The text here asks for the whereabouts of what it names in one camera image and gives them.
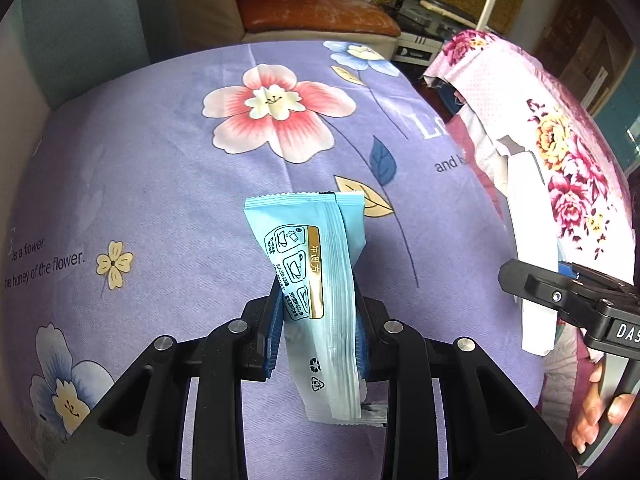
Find person's right hand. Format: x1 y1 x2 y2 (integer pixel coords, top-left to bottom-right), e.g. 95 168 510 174
570 361 636 454

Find black stereo equipment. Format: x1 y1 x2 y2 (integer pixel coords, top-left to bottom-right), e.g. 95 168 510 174
385 0 476 67

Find pink floral quilt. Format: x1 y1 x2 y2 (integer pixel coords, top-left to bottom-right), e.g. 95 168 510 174
425 29 637 463

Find light blue snack wrapper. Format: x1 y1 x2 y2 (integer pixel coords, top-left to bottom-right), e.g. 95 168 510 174
244 192 387 427

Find purple floral bed sheet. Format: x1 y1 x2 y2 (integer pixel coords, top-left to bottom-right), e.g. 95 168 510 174
1 41 544 470

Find dark wooden cabinet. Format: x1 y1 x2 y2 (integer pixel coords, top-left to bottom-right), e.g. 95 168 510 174
534 0 638 116

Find beige sofa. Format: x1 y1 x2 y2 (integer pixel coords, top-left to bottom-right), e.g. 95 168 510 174
176 0 400 58

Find orange-brown leather cushion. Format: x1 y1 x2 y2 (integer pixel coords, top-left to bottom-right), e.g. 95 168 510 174
235 0 400 38

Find grey-blue curtain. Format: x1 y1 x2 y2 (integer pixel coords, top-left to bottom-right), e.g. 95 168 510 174
13 0 186 108

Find small white paper carton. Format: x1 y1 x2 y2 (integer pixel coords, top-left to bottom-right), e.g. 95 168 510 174
498 136 559 356

